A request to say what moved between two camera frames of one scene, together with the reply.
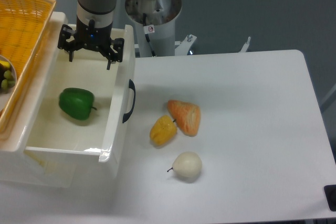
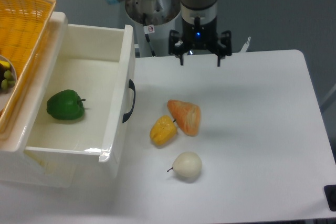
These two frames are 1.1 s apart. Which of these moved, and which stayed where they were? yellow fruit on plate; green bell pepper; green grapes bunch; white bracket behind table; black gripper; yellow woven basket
Moved: green bell pepper; black gripper
Stayed: yellow woven basket; green grapes bunch; yellow fruit on plate; white bracket behind table
